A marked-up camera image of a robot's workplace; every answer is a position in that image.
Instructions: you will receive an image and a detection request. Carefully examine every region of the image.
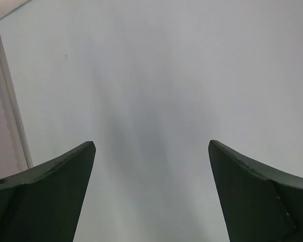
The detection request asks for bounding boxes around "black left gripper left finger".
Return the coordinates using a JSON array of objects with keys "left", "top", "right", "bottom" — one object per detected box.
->
[{"left": 0, "top": 141, "right": 95, "bottom": 241}]

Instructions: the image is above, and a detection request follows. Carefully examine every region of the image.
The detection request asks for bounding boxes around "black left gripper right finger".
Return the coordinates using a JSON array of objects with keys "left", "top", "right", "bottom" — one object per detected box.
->
[{"left": 208, "top": 140, "right": 303, "bottom": 241}]

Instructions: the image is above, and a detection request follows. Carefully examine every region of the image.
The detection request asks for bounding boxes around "aluminium left frame post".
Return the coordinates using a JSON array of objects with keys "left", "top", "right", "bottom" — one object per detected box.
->
[{"left": 0, "top": 35, "right": 33, "bottom": 171}]

